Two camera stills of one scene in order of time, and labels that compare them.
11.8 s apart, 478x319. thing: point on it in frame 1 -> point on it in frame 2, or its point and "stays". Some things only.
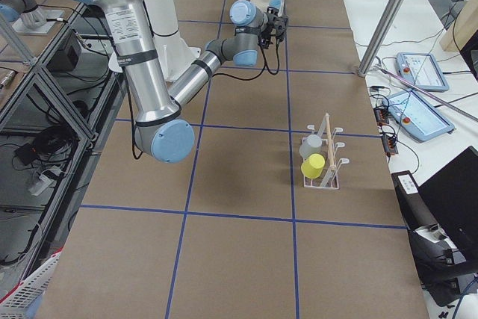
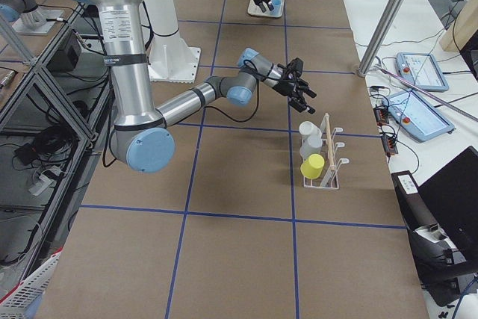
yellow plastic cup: x=312 y=166 stays
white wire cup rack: x=328 y=178 stays
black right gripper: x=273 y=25 -> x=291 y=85
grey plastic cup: x=311 y=144 stays
